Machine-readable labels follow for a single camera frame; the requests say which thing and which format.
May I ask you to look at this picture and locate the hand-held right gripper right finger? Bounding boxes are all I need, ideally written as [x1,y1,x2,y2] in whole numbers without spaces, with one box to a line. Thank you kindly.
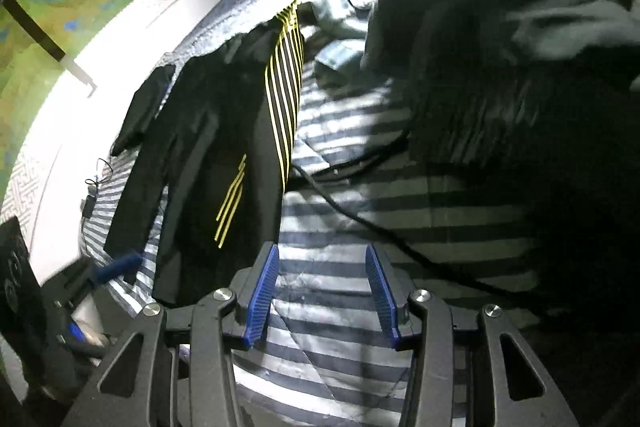
[365,244,582,427]

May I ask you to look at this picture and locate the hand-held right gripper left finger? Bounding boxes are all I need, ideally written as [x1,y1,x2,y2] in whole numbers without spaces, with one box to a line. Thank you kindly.
[60,243,281,427]

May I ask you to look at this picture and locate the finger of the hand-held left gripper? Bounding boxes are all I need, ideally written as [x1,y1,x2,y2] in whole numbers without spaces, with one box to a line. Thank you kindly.
[86,251,144,289]

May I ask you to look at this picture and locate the black pants with yellow stripes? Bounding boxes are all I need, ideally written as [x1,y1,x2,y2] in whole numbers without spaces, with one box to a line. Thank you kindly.
[102,0,307,309]

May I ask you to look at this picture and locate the blue white striped blanket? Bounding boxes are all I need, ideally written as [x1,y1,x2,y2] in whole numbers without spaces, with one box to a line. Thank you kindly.
[77,0,551,427]

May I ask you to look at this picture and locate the black fuzzy cloth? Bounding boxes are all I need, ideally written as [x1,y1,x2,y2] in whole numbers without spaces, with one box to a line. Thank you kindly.
[360,0,640,323]

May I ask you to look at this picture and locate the blue-grey crumpled cloth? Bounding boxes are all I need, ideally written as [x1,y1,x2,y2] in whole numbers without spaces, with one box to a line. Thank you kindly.
[304,0,387,84]

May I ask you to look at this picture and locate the grey garment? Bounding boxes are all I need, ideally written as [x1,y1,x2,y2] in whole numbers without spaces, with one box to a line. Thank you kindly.
[510,0,640,94]

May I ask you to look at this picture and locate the thin black charger cable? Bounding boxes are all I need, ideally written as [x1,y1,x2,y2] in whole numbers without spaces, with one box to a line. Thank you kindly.
[80,157,114,220]

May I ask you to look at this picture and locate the dark wall rod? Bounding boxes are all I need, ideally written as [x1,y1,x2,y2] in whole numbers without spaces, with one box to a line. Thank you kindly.
[0,0,99,100]

